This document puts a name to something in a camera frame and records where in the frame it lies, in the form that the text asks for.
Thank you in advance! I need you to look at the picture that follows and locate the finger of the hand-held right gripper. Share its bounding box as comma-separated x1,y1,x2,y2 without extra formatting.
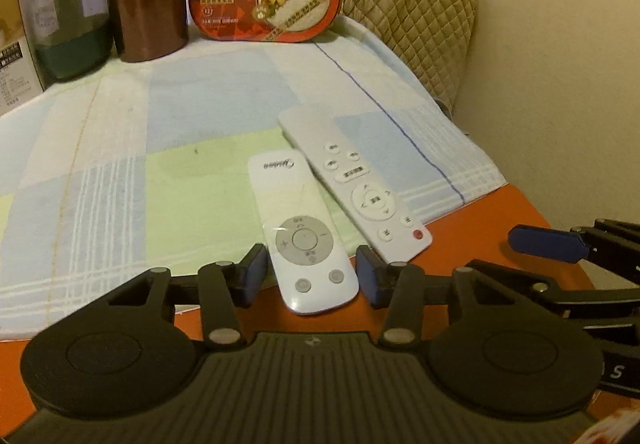
507,219,640,275
465,260,640,325

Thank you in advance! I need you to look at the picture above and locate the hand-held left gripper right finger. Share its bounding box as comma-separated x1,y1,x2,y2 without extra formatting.
354,245,507,349

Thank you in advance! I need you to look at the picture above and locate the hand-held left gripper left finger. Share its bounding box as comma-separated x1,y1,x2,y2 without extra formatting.
107,244,271,349

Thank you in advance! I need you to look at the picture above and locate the white remote with round dial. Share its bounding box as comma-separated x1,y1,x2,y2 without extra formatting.
247,151,360,315

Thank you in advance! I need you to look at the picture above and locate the long white remote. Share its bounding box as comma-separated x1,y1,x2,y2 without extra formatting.
277,106,434,261

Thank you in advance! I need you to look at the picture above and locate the orange cardboard box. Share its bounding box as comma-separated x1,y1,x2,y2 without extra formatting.
0,184,640,444

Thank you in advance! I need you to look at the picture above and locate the pastel checked cloth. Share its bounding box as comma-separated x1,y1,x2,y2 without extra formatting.
0,18,509,343

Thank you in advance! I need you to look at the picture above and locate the green glass jar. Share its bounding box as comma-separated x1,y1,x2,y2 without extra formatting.
31,0,114,82

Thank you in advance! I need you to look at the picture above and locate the printed cardboard box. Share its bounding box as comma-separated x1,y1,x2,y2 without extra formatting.
0,0,49,117

